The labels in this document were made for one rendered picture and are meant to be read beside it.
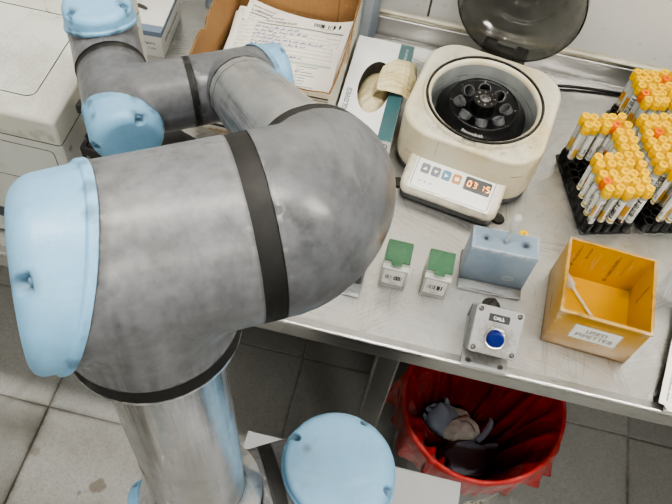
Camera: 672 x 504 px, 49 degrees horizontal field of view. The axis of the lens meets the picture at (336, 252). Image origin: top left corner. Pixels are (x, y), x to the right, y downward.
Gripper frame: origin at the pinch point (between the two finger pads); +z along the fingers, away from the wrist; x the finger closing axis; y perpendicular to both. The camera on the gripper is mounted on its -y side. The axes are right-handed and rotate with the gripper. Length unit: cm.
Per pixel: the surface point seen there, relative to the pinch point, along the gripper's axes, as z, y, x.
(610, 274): 8, -69, -11
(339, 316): 11.5, -29.3, 5.1
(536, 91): -1, -53, -39
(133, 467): 99, 15, 13
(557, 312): 3, -60, 1
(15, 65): -18.7, 17.5, -3.2
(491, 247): 1.5, -48.9, -6.7
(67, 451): 99, 32, 13
